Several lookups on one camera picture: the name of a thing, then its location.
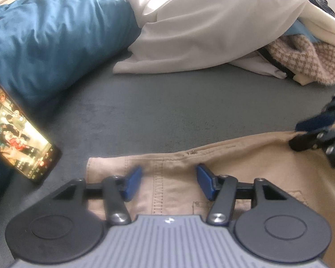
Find pink checked knit garment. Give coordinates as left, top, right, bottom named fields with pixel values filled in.
left=264, top=35, right=335, bottom=86

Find cream folded garment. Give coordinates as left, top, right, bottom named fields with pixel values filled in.
left=299, top=0, right=335, bottom=45

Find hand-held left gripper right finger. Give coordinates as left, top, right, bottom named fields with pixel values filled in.
left=195, top=163, right=287, bottom=226

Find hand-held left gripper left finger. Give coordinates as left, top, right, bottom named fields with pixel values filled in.
left=52, top=166, right=144, bottom=226

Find light blue garment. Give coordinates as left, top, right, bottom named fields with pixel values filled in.
left=282, top=19, right=319, bottom=44

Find white cloth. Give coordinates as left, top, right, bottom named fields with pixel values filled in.
left=113, top=0, right=314, bottom=79

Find black thin strap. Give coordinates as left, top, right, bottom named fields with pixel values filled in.
left=257, top=47, right=295, bottom=79

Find dark patterned garment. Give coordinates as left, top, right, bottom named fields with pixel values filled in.
left=308, top=0, right=335, bottom=25

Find grey bed sheet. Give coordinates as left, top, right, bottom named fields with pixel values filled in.
left=0, top=45, right=335, bottom=268

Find black smartphone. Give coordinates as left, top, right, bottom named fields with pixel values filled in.
left=0, top=85, right=62, bottom=185

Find beige pants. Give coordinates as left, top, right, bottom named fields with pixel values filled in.
left=85, top=128, right=335, bottom=260

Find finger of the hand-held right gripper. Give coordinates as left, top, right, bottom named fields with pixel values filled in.
left=289, top=128, right=335, bottom=153
left=294, top=109, right=335, bottom=133

